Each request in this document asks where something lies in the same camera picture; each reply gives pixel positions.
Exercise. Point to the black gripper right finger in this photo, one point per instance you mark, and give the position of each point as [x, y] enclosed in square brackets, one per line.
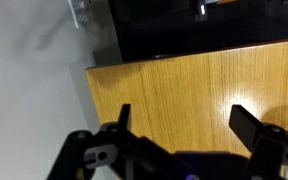
[245, 126]

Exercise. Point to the black equipment case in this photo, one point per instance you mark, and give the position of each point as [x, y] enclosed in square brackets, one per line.
[148, 29]

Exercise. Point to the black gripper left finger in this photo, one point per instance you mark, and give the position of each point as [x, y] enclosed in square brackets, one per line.
[124, 119]

